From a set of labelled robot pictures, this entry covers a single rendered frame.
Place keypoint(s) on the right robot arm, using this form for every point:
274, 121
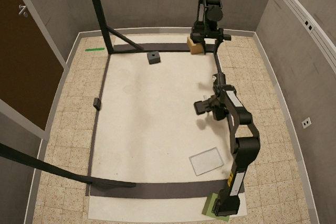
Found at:
244, 150

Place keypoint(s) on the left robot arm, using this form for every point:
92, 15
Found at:
212, 14

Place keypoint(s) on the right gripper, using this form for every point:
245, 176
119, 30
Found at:
202, 107

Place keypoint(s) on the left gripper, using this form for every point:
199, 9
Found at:
196, 36

